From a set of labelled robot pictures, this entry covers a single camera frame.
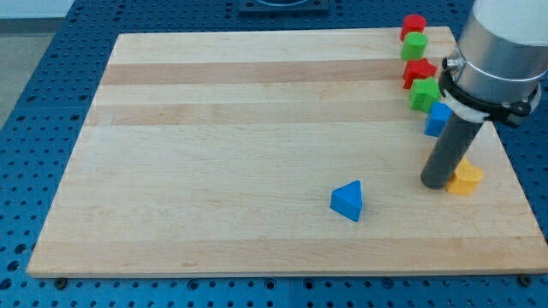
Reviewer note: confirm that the green star block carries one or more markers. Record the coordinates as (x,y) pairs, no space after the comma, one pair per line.
(423,93)

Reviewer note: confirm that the green cylinder block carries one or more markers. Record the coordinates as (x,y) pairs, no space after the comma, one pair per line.
(414,45)

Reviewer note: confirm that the wooden board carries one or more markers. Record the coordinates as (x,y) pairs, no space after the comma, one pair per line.
(215,154)

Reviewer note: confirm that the yellow heart block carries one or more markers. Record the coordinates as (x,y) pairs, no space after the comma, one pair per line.
(465,179)

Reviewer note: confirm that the red star block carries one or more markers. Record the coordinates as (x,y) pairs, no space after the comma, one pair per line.
(417,69)

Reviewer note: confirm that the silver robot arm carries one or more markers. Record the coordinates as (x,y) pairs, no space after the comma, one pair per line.
(494,72)

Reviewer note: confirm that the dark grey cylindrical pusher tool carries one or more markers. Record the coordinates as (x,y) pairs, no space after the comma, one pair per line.
(450,148)

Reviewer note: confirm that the blue triangle block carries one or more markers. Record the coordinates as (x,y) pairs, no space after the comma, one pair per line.
(347,201)

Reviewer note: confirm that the blue cube block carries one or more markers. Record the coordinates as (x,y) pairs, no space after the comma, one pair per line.
(436,119)

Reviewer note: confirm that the red cylinder block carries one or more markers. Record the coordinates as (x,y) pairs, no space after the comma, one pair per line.
(412,24)

